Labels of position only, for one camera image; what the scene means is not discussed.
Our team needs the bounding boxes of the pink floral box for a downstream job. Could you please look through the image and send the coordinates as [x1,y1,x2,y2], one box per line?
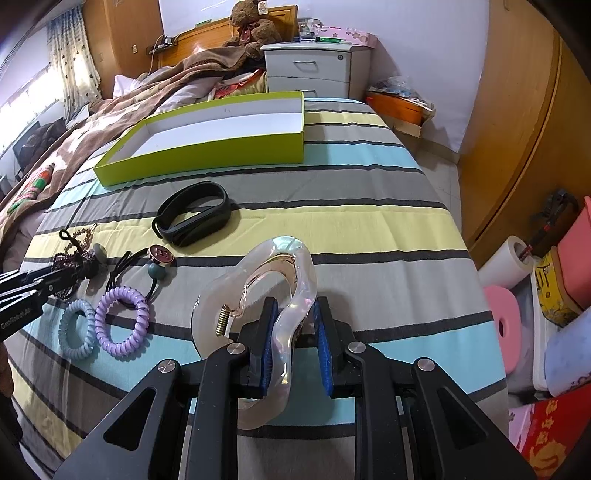
[317,26,378,48]

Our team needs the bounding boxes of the clear pink hair claw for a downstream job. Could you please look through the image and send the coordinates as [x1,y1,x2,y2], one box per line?
[191,235,317,430]

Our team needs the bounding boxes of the brown teddy bear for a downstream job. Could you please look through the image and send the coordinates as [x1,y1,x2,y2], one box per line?
[223,0,283,60]

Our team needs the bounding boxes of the wooden wardrobe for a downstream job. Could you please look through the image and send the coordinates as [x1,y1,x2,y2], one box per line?
[459,1,590,266]

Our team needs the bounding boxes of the purple spiral hair tie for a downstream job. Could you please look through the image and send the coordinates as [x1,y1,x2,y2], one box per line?
[94,285,151,359]

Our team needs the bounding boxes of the green shallow cardboard box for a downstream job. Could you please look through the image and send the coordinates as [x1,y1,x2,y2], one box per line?
[94,91,304,187]

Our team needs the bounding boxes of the blue spiral hair tie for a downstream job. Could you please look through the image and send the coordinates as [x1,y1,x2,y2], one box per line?
[58,298,99,362]

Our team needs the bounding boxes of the striped tablecloth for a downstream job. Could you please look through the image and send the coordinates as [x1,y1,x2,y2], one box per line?
[6,94,509,479]

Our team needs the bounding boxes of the grey bedside drawer cabinet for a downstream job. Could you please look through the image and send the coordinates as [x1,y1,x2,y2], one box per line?
[262,42,372,100]

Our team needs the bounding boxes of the white paper roll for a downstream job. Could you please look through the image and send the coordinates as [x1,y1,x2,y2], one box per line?
[478,236,535,289]

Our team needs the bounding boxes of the dark red bead bracelets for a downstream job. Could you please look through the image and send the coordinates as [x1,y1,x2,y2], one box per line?
[51,228,108,298]

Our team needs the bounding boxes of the pink plastic bin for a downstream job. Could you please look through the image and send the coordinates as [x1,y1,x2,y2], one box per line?
[558,196,591,310]

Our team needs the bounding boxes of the floral curtain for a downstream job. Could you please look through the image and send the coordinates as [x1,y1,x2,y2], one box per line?
[47,5,101,120]

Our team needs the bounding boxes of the black wristband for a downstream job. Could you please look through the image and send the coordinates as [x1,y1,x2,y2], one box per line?
[151,181,231,248]

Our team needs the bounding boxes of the orange box with clutter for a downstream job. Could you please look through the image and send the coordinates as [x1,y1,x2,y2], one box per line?
[366,76,437,138]

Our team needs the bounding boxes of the brown fleece blanket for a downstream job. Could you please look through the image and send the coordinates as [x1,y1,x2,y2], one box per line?
[1,46,254,244]

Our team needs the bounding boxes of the pink foam roll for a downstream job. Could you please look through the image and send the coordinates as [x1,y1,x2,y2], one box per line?
[484,285,522,374]

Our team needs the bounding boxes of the white floral quilt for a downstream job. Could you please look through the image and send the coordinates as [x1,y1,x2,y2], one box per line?
[110,68,270,116]

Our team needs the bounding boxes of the black hair tie with beads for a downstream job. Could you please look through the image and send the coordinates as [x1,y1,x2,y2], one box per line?
[104,244,175,301]

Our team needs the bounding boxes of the yellow tin box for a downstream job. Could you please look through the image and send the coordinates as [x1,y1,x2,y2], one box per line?
[535,246,582,327]

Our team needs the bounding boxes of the wooden headboard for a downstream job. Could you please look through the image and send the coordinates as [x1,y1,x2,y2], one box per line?
[155,5,298,68]

